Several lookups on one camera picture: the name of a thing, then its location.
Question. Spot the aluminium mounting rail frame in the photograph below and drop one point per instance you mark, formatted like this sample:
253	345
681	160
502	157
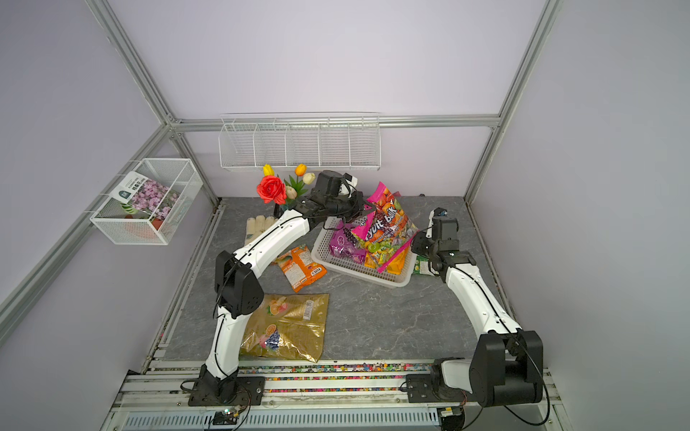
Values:
393	394

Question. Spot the glass vase with flowers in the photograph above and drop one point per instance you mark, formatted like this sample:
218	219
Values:
281	193

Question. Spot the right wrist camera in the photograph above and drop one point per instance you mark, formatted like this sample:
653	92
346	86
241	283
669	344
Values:
443	227

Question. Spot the cream work glove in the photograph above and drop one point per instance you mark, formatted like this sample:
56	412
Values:
256	226

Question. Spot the purple grape candy bag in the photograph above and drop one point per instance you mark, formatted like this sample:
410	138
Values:
345	245

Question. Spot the gold candy bag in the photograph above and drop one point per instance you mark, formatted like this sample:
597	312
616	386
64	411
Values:
287	327

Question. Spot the white wire wall shelf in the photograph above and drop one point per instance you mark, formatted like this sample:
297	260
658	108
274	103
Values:
329	140

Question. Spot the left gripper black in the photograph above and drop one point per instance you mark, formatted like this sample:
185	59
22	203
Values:
359	208

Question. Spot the yellow orange candy bag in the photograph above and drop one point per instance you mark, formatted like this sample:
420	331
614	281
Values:
387	261

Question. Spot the orange white snack packet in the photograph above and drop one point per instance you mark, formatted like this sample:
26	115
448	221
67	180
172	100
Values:
299	268

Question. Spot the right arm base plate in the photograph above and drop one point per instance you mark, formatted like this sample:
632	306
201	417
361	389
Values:
427	388

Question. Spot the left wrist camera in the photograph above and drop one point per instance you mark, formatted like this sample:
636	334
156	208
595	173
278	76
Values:
334	184

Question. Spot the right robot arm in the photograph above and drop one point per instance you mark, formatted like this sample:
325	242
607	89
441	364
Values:
507	365

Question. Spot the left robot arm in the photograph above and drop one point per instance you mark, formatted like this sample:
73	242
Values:
239	292

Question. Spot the white wire side basket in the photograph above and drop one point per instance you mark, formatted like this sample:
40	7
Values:
181	175

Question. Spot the white plastic basket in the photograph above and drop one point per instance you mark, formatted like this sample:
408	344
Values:
321	254

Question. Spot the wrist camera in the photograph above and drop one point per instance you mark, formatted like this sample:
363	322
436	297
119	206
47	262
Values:
443	227
334	184

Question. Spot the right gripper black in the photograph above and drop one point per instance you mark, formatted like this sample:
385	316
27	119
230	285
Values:
420	239

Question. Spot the green candy packet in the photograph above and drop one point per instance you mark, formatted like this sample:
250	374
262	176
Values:
423	267

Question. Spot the purple flower seed packet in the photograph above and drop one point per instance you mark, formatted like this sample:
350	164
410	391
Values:
138	195

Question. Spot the pink fruit candy bag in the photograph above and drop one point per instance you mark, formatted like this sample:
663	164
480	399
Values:
388	226

